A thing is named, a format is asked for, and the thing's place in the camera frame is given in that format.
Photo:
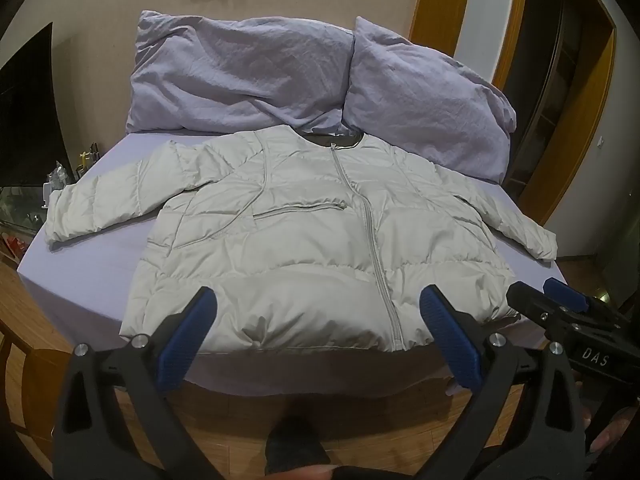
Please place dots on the bed with lavender sheet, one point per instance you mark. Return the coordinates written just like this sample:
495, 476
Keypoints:
90, 270

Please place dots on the small lavender pillow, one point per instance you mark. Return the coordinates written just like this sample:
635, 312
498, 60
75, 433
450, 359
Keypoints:
425, 100

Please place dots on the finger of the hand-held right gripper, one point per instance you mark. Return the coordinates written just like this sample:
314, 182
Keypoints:
565, 292
535, 307

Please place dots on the wooden chair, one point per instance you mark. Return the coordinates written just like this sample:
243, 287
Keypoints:
45, 375

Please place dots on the dark television screen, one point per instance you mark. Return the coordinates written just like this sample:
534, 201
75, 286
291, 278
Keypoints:
27, 110

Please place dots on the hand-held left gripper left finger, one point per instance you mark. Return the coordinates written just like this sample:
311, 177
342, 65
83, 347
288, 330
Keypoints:
190, 340

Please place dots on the wide lavender pillow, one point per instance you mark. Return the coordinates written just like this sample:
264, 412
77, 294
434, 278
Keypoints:
235, 70

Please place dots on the small clutter pile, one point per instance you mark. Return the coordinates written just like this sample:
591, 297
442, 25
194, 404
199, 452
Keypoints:
75, 165

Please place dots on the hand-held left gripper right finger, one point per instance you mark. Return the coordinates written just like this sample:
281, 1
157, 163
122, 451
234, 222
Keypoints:
450, 340

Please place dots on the person's dark slipper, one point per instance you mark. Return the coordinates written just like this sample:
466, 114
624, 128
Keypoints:
297, 445

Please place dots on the person's right hand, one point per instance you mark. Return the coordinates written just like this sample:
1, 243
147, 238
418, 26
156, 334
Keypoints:
612, 432

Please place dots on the glass side table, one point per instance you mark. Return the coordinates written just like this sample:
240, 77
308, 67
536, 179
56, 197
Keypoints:
22, 210

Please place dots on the beige puffer jacket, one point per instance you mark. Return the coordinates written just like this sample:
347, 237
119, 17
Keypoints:
300, 240

